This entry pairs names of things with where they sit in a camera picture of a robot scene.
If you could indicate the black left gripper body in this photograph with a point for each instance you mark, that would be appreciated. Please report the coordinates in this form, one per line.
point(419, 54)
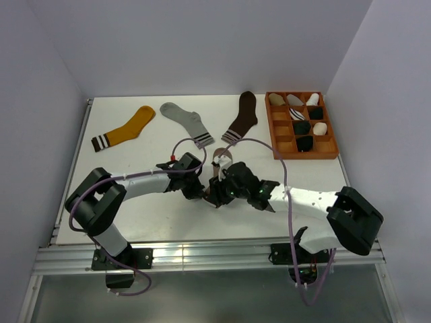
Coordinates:
point(192, 187)

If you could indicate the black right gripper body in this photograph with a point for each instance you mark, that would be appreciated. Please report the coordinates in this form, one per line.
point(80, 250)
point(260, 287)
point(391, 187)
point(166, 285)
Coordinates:
point(225, 191)

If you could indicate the tan sock with maroon cuff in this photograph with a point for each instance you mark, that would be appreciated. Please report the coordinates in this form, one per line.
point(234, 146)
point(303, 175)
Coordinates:
point(222, 154)

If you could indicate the plain black sock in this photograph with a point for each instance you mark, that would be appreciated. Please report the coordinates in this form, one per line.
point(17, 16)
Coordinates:
point(301, 127)

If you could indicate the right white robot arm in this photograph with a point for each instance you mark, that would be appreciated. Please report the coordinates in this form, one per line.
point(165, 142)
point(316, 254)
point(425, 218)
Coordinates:
point(317, 220)

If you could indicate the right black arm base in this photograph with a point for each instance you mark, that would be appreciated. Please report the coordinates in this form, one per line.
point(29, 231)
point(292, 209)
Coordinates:
point(281, 254)

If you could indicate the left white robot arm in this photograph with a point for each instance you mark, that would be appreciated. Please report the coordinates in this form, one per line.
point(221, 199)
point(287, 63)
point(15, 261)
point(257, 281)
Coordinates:
point(96, 201)

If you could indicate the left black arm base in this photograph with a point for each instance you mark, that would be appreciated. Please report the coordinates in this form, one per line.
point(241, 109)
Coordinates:
point(122, 271)

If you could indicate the grey sock with black stripes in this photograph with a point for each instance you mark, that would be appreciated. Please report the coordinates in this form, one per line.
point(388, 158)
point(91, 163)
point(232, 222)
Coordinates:
point(190, 121)

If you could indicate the brown sock with pink stripes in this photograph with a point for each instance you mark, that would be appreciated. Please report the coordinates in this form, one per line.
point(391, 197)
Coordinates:
point(245, 119)

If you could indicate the mustard yellow sock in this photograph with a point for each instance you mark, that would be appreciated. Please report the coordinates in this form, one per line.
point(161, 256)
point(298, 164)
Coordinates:
point(130, 130)

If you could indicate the orange wooden compartment tray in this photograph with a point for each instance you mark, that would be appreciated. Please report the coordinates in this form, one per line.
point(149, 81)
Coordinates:
point(282, 134)

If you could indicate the rolled striped sock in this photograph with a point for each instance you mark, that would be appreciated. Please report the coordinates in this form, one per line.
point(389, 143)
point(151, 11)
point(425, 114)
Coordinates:
point(296, 115)

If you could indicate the rolled beige sock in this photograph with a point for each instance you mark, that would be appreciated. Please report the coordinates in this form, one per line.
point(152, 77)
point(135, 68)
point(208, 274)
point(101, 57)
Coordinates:
point(276, 99)

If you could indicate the rolled cream sock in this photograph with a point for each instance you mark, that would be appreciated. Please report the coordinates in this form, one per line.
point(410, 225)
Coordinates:
point(320, 128)

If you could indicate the rolled grey sock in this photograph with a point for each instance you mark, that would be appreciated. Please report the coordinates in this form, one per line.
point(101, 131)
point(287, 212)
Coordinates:
point(294, 100)

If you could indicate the rolled black sock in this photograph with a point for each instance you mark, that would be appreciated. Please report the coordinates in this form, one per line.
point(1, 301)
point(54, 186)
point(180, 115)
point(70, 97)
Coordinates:
point(316, 113)

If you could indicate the rolled white sock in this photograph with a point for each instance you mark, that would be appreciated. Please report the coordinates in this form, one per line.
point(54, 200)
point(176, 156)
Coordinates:
point(313, 100)

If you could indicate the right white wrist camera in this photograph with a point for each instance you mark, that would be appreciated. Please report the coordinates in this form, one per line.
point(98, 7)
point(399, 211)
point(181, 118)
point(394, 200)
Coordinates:
point(221, 164)

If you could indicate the aluminium frame rail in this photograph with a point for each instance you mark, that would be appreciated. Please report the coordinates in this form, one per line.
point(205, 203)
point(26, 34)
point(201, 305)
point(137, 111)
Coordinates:
point(167, 257)

